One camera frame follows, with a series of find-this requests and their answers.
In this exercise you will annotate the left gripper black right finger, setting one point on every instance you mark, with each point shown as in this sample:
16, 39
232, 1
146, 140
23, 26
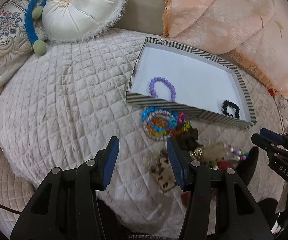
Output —
180, 161

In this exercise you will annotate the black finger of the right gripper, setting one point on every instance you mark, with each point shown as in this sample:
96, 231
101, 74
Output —
267, 133
268, 142

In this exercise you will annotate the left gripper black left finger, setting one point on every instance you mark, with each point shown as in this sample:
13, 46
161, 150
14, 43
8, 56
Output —
106, 160

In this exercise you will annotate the leopard print burlap bow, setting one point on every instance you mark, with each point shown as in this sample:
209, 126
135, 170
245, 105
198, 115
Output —
210, 156

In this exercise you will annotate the red satin bow clip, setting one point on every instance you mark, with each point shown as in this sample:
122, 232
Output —
222, 165

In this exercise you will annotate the brown scrunchie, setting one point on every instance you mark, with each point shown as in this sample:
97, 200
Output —
187, 141

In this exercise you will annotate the black velvet bow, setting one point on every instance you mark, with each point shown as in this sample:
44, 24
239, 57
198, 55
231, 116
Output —
246, 168

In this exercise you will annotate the black scrunchie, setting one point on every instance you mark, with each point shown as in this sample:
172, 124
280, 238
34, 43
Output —
230, 109

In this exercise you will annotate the quilted beige bedspread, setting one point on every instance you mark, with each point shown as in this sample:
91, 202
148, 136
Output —
61, 108

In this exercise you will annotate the striped black white tray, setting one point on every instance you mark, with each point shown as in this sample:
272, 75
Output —
177, 77

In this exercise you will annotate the peach fringed blanket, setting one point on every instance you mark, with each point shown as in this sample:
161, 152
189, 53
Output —
254, 33

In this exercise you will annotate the beige upholstered headboard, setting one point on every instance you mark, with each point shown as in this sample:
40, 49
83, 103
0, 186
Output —
144, 16

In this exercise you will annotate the round white satin cushion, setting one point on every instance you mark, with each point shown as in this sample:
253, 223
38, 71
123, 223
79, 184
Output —
79, 20

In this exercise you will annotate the floral embroidered cushion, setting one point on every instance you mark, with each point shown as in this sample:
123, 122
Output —
15, 47

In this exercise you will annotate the green blue plush toy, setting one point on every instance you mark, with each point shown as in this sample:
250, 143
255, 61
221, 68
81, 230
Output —
34, 12

